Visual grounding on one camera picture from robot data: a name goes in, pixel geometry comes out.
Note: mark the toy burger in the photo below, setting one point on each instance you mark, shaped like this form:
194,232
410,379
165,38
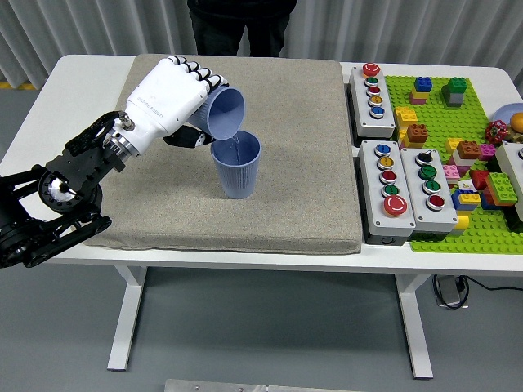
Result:
517,122

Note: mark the lilac plate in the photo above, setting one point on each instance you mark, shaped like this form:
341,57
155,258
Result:
504,112

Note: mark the magenta toy brick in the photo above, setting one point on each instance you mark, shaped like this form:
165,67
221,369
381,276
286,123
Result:
487,152

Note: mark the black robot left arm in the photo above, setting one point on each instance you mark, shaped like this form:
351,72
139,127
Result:
81,167

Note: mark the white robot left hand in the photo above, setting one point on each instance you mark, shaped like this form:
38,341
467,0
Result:
167,98

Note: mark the green toy brick baseplate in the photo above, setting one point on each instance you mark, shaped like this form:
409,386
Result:
441,122

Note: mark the red valve wheel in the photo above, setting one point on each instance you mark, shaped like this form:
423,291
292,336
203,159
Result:
496,132

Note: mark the grey four-button control box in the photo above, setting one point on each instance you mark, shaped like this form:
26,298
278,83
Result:
431,192

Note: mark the yellow flat toy brick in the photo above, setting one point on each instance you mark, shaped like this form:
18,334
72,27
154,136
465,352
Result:
417,95

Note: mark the person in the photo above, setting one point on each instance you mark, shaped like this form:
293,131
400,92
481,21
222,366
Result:
237,28

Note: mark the white table leg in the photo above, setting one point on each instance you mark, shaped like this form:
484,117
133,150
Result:
120,347
412,322

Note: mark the yellow round toy brick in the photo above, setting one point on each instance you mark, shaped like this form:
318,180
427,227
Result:
461,224

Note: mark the grey toy brick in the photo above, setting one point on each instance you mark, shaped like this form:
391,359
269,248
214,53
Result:
454,100

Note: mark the grey power adapter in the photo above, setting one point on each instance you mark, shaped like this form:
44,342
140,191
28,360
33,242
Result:
449,290

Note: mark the white toy brick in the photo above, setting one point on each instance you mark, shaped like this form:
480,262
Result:
461,160

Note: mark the grey-brown fabric mat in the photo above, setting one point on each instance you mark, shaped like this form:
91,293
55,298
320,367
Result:
286,163

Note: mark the orange toy brick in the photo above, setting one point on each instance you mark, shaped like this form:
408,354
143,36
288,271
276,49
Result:
504,201
469,149
417,134

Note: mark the grey five-button control box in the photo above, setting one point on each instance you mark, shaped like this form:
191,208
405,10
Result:
374,110
388,192

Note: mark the blue toy brick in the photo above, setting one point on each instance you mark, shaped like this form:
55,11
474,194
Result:
457,200
423,84

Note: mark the grey pleated curtain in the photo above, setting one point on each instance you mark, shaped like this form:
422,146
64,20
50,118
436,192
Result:
81,28

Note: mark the red toy brick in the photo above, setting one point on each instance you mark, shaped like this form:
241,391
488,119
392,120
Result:
479,179

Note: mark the blue ribbed plastic cup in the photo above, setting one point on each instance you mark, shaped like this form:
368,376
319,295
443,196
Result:
226,114
237,175

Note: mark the large green toy brick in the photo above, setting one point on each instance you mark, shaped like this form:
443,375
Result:
500,185

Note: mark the white printed toy tile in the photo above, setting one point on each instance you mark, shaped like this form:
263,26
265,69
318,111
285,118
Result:
466,186

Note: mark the pink flat toy brick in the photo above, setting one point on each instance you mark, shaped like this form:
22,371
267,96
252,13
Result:
416,100

